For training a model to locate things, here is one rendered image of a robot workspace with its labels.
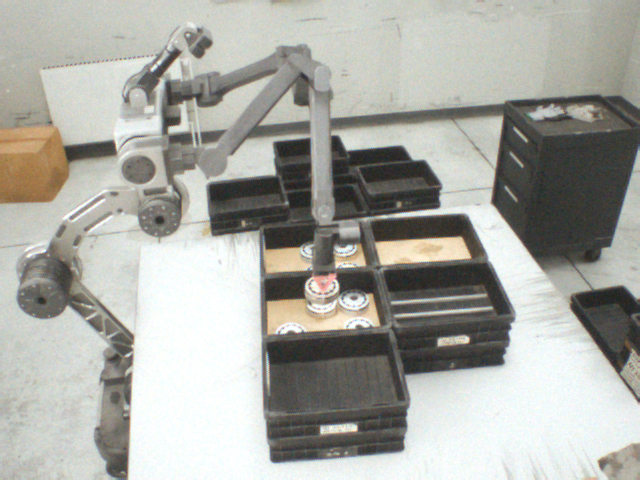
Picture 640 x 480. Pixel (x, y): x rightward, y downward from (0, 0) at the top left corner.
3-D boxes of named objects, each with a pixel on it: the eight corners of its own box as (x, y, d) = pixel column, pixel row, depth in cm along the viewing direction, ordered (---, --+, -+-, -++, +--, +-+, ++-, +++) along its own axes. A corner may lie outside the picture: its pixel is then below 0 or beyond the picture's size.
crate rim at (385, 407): (263, 422, 167) (263, 416, 166) (261, 343, 191) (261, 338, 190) (411, 409, 170) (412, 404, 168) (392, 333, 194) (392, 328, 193)
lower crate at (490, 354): (389, 379, 206) (391, 353, 199) (375, 317, 230) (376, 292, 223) (506, 367, 209) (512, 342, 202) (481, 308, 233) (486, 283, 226)
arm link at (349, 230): (314, 205, 185) (318, 205, 177) (352, 202, 187) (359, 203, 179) (316, 245, 187) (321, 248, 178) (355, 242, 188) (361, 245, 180)
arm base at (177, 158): (168, 171, 180) (162, 134, 173) (196, 168, 181) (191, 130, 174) (168, 186, 173) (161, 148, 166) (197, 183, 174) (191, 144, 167)
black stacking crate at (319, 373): (267, 443, 173) (263, 417, 166) (264, 366, 197) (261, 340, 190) (408, 431, 176) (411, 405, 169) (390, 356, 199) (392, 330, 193)
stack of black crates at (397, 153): (350, 225, 378) (350, 175, 358) (339, 199, 401) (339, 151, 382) (414, 217, 384) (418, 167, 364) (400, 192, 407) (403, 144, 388)
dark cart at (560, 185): (515, 278, 357) (543, 136, 304) (485, 234, 393) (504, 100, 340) (605, 264, 366) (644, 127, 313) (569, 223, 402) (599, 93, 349)
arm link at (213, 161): (294, 47, 181) (298, 40, 171) (330, 78, 183) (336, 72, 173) (193, 165, 179) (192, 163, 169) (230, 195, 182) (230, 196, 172)
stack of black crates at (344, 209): (293, 275, 340) (290, 222, 320) (285, 242, 364) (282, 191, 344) (366, 265, 346) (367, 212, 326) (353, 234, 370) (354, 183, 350)
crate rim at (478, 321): (392, 333, 194) (393, 328, 193) (377, 273, 218) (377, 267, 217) (516, 322, 197) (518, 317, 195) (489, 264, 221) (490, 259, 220)
